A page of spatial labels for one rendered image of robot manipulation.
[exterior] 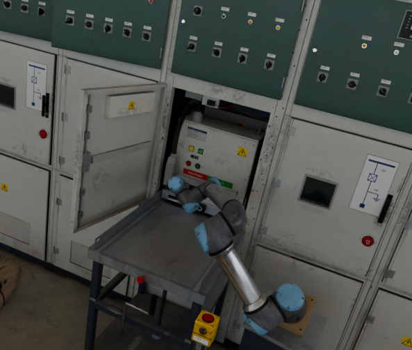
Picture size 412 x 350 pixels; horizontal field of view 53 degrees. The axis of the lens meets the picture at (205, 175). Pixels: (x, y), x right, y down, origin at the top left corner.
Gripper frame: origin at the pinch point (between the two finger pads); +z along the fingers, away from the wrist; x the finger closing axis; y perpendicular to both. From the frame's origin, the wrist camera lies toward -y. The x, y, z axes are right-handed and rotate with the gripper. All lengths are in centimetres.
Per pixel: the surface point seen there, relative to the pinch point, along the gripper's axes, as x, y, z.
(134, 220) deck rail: -24.9, -21.6, -9.2
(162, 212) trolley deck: -15.5, -13.8, 8.5
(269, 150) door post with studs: 35, 38, -8
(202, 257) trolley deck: -30.4, 23.8, -17.6
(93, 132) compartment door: 10, -40, -51
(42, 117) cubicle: 17, -111, 1
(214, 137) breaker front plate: 34.5, 4.8, -2.8
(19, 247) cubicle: -76, -127, 53
